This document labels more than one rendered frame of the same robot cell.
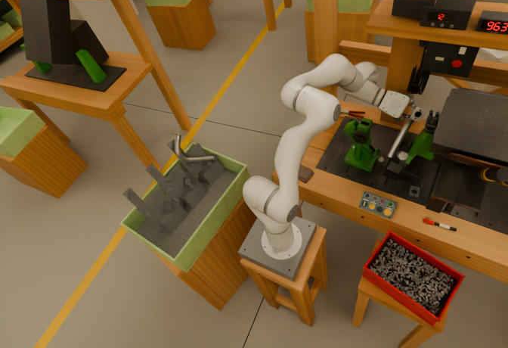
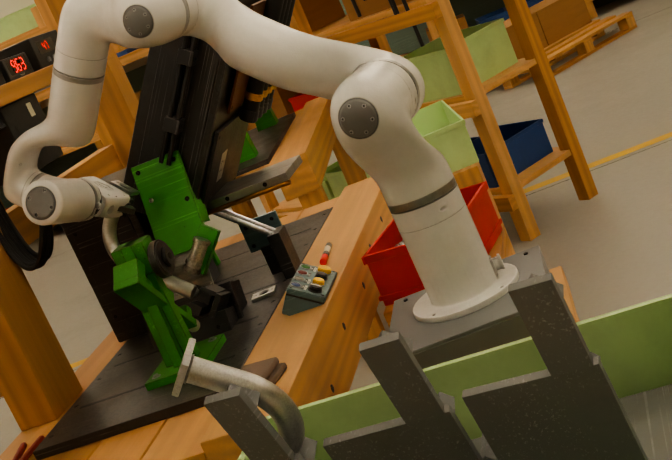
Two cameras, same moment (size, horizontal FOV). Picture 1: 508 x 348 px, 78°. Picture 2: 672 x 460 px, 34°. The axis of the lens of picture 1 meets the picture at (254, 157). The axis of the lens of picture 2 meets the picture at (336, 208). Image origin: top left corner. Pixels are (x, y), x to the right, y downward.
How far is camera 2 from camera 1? 231 cm
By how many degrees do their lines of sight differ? 99
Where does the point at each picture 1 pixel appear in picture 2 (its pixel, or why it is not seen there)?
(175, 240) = (646, 441)
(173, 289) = not seen: outside the picture
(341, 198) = (312, 323)
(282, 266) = (526, 260)
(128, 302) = not seen: outside the picture
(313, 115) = not seen: outside the picture
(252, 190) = (373, 71)
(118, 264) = not seen: outside the picture
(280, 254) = (502, 270)
